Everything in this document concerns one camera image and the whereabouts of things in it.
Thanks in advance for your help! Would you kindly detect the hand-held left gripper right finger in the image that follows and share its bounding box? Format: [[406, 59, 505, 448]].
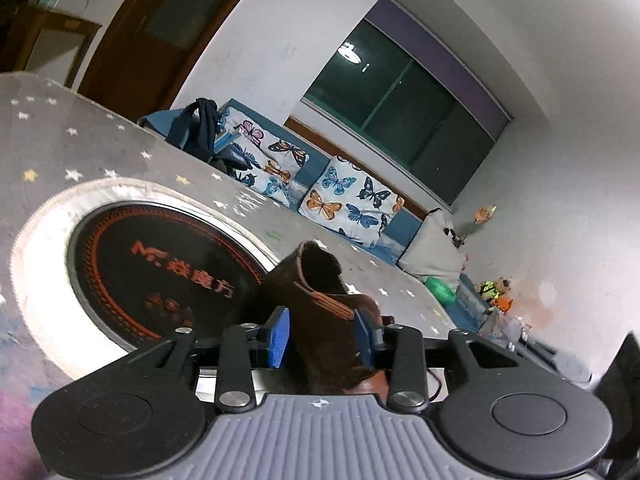
[[352, 309, 523, 413]]

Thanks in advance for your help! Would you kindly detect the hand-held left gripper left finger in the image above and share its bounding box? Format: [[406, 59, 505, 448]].
[[127, 305, 292, 413]]

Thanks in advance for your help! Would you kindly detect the brown leather shoe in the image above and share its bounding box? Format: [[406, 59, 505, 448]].
[[265, 241, 393, 396]]

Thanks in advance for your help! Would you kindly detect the green plastic toy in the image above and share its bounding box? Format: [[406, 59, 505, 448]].
[[426, 276, 456, 306]]

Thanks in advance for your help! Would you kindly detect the beige cushion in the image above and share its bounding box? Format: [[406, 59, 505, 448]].
[[398, 207, 468, 293]]

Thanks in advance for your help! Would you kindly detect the blue sofa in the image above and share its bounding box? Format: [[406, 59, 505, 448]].
[[137, 97, 496, 331]]

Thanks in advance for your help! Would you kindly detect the butterfly-print pillow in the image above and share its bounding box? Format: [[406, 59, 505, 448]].
[[220, 107, 311, 168], [235, 157, 294, 207], [298, 156, 406, 251]]

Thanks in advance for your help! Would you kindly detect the colourful plush toy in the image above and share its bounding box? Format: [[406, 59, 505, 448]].
[[475, 277, 516, 311]]

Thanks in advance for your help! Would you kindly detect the colourful paper pinwheel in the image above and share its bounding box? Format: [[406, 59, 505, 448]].
[[456, 204, 499, 247]]

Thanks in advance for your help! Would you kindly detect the round black induction cooker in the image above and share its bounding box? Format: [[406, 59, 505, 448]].
[[66, 199, 281, 353]]

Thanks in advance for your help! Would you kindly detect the grey star-printed tablecloth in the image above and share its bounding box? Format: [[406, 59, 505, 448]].
[[0, 72, 496, 480]]

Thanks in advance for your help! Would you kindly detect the navy backpack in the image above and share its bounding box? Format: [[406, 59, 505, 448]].
[[165, 98, 223, 163]]

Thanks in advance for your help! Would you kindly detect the green-framed window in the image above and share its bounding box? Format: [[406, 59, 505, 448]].
[[302, 20, 496, 206]]

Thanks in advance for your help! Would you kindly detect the purple roller blind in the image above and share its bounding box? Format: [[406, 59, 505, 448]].
[[370, 0, 513, 143]]

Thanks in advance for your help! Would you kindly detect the brown wooden door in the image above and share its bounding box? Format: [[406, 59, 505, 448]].
[[77, 0, 273, 111]]

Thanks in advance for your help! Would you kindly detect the wooden side table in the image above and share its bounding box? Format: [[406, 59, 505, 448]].
[[0, 5, 103, 86]]

